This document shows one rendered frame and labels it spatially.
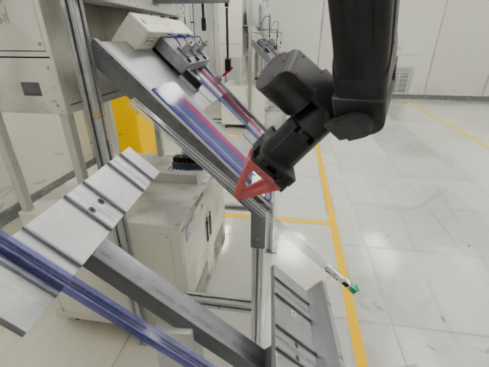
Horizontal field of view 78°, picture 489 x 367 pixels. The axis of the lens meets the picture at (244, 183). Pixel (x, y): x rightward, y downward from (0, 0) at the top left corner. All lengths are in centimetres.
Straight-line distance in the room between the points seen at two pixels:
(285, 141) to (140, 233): 84
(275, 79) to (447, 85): 792
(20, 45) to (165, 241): 75
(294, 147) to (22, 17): 90
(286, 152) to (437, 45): 768
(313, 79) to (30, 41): 90
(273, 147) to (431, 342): 142
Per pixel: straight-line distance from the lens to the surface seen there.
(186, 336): 51
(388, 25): 31
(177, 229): 110
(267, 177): 44
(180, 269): 121
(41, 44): 111
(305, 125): 42
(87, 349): 164
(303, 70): 39
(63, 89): 110
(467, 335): 184
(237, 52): 446
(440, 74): 816
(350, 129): 38
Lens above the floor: 121
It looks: 26 degrees down
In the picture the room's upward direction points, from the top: straight up
